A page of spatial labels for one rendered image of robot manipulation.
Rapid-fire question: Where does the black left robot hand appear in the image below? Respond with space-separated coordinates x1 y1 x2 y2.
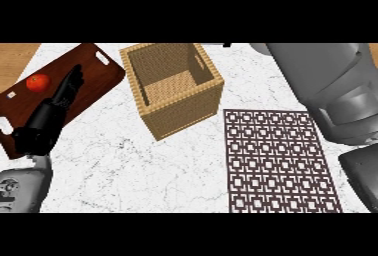
11 64 86 157

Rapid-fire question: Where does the tan wicker basket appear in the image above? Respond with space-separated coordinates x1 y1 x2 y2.
119 43 226 143

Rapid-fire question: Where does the brown patterned placemat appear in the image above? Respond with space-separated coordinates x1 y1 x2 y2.
223 108 346 214

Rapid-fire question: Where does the red tomato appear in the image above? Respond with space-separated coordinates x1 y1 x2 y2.
26 73 54 94

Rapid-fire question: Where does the dark brown wooden cutting board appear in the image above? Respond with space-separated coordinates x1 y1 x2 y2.
0 43 129 161

